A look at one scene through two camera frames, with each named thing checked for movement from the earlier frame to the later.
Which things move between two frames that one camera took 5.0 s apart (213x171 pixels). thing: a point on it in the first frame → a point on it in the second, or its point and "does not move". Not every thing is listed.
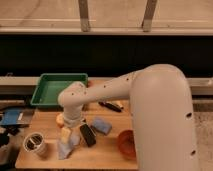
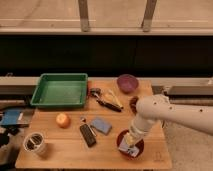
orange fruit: x=60 y=118 does not move
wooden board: x=105 y=139 does not move
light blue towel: x=69 y=139 → x=124 y=146
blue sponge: x=102 y=125 does not move
